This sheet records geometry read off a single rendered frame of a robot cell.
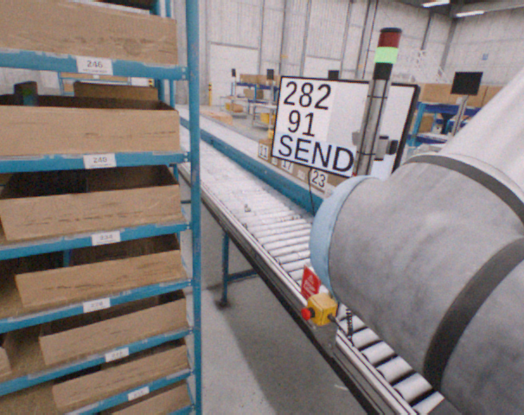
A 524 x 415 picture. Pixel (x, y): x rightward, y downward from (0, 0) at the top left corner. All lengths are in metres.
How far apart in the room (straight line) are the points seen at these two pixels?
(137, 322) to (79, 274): 0.25
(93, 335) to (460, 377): 0.96
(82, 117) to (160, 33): 0.26
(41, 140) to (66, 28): 0.24
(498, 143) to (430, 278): 0.17
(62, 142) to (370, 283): 0.71
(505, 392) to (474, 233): 0.11
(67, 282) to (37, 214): 0.20
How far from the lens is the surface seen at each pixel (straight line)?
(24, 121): 0.82
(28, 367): 1.15
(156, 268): 0.96
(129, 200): 0.86
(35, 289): 0.99
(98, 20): 0.79
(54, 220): 0.88
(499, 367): 0.26
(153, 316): 1.08
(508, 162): 0.37
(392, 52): 0.84
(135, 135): 0.81
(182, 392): 1.39
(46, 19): 0.79
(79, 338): 1.08
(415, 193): 0.31
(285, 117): 1.15
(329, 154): 1.04
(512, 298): 0.26
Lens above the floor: 1.53
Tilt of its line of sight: 23 degrees down
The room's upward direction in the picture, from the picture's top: 5 degrees clockwise
